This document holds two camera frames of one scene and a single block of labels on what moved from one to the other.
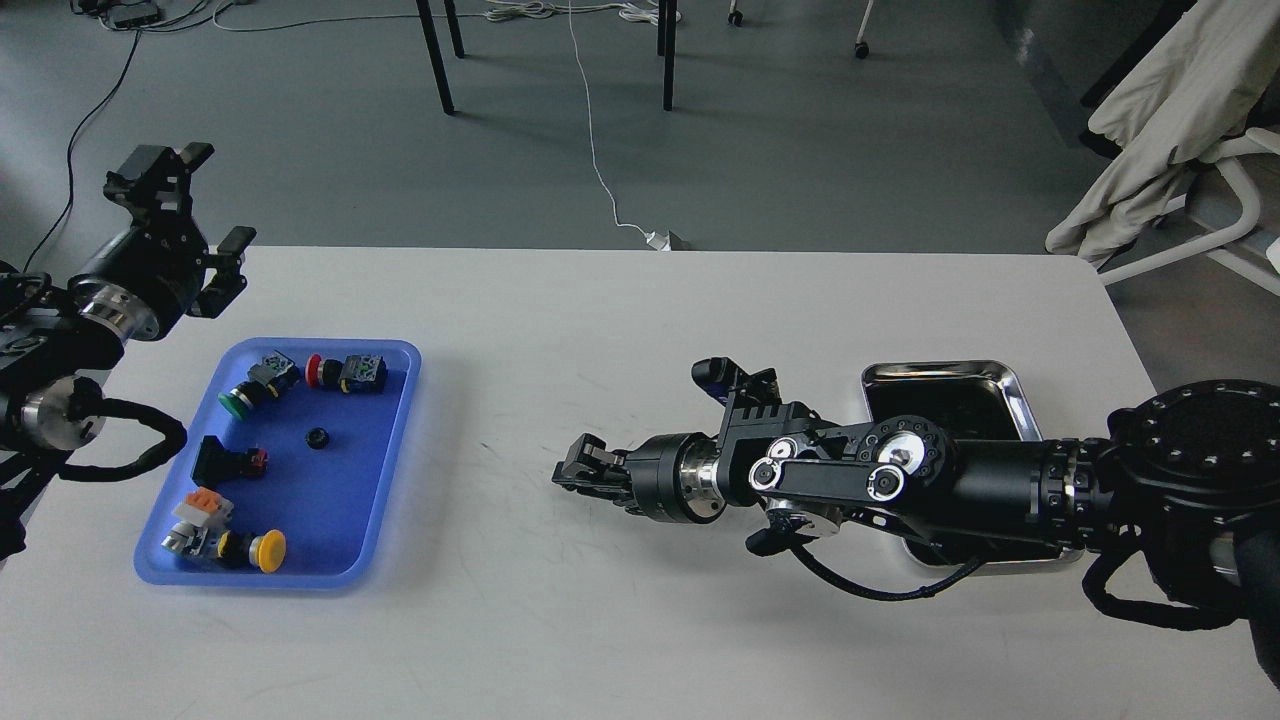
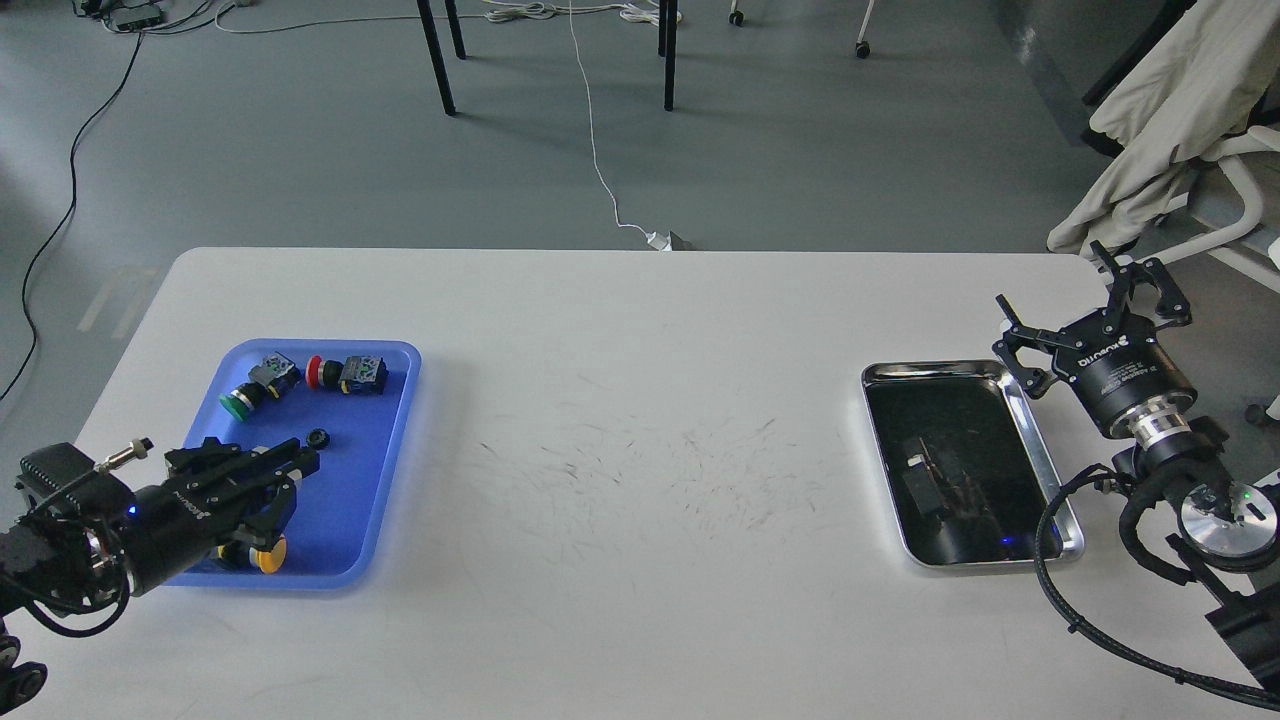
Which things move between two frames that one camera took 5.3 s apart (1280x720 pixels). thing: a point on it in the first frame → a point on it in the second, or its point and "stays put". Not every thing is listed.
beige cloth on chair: (1201, 85) stays put
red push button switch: (358, 373) stays put
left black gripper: (145, 280) → (209, 497)
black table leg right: (666, 38) stays put
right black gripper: (674, 477) → (1115, 361)
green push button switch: (275, 376) stays put
